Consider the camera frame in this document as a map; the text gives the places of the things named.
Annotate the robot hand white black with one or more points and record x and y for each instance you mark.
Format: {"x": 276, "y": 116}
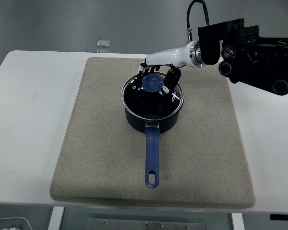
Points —
{"x": 168, "y": 57}

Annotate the glass pot lid blue knob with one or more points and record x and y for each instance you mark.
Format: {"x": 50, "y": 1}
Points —
{"x": 153, "y": 82}

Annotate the small metal floor socket plate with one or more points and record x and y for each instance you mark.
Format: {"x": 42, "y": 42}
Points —
{"x": 103, "y": 50}

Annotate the large metal floor socket plate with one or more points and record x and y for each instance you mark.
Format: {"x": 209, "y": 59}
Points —
{"x": 103, "y": 43}

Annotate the beige fabric mat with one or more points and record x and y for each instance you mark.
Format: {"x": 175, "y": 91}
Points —
{"x": 98, "y": 143}

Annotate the grey metal plate with screws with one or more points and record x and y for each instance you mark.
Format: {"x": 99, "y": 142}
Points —
{"x": 124, "y": 225}

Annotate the white table leg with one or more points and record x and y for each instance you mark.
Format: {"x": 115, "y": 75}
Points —
{"x": 237, "y": 222}
{"x": 55, "y": 219}

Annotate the black bar under table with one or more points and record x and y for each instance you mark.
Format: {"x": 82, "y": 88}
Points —
{"x": 284, "y": 217}

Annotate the white tray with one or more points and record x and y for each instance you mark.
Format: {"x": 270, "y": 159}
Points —
{"x": 16, "y": 221}

